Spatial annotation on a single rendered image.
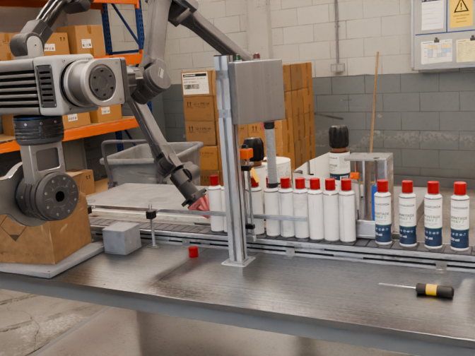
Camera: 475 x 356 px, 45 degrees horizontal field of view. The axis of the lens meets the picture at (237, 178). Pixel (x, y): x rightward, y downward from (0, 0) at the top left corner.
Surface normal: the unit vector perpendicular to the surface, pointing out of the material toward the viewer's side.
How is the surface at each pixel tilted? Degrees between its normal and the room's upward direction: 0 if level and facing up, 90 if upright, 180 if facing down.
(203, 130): 89
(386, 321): 0
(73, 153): 90
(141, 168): 94
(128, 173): 94
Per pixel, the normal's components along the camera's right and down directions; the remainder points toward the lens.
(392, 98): -0.57, 0.21
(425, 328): -0.07, -0.98
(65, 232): 0.96, -0.01
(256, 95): 0.48, 0.14
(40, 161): 0.82, 0.06
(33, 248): -0.29, 0.21
